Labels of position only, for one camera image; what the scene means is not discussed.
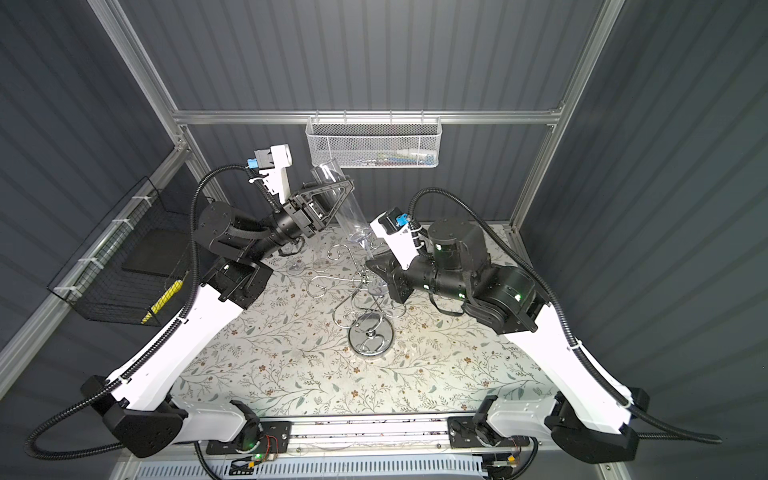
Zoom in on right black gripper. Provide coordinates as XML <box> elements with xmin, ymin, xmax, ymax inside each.
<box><xmin>363</xmin><ymin>239</ymin><xmax>464</xmax><ymax>303</ymax></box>

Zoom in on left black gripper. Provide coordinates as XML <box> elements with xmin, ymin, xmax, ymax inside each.
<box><xmin>243</xmin><ymin>174</ymin><xmax>343</xmax><ymax>268</ymax></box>

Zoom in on glass pink sticker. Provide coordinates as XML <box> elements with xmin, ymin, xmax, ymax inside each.
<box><xmin>312</xmin><ymin>159</ymin><xmax>373</xmax><ymax>250</ymax></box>

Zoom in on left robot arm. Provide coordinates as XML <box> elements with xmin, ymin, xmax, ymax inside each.
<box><xmin>82</xmin><ymin>179</ymin><xmax>354</xmax><ymax>458</ymax></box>

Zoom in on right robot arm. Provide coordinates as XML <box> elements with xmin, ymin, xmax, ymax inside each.
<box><xmin>366</xmin><ymin>208</ymin><xmax>640</xmax><ymax>464</ymax></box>

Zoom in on chrome wine glass rack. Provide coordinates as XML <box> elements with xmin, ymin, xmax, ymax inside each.
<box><xmin>306</xmin><ymin>243</ymin><xmax>407</xmax><ymax>359</ymax></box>

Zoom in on items in white basket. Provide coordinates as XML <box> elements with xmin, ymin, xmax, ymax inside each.
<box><xmin>350</xmin><ymin>148</ymin><xmax>439</xmax><ymax>168</ymax></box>

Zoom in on floral table mat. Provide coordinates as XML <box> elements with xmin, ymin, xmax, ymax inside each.
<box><xmin>172</xmin><ymin>228</ymin><xmax>555</xmax><ymax>417</ymax></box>

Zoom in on black pad in basket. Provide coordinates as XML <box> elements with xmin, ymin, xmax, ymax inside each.
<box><xmin>121</xmin><ymin>229</ymin><xmax>190</xmax><ymax>278</ymax></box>

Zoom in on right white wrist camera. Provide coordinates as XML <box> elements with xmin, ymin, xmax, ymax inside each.
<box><xmin>370</xmin><ymin>207</ymin><xmax>426</xmax><ymax>270</ymax></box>

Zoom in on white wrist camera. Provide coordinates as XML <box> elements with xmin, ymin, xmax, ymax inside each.
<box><xmin>247</xmin><ymin>144</ymin><xmax>293</xmax><ymax>204</ymax></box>
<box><xmin>370</xmin><ymin>207</ymin><xmax>426</xmax><ymax>270</ymax></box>

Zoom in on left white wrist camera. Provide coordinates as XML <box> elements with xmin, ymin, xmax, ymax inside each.
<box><xmin>247</xmin><ymin>144</ymin><xmax>293</xmax><ymax>204</ymax></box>

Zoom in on white wire mesh basket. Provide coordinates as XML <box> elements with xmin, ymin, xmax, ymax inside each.
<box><xmin>305</xmin><ymin>118</ymin><xmax>443</xmax><ymax>169</ymax></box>

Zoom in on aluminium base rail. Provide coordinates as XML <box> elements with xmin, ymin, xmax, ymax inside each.
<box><xmin>119</xmin><ymin>410</ymin><xmax>613</xmax><ymax>463</ymax></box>

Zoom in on black wire mesh basket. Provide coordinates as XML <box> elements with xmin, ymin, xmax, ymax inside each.
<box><xmin>47</xmin><ymin>170</ymin><xmax>197</xmax><ymax>327</ymax></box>

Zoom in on right black corrugated cable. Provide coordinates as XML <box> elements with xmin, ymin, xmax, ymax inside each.
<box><xmin>407</xmin><ymin>187</ymin><xmax>724</xmax><ymax>446</ymax></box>

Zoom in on black corrugated cable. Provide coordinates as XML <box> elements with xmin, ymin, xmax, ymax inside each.
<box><xmin>23</xmin><ymin>164</ymin><xmax>283</xmax><ymax>462</ymax></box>
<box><xmin>407</xmin><ymin>187</ymin><xmax>724</xmax><ymax>446</ymax></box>

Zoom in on left black corrugated cable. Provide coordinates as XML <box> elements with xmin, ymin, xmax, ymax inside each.
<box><xmin>23</xmin><ymin>164</ymin><xmax>283</xmax><ymax>462</ymax></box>

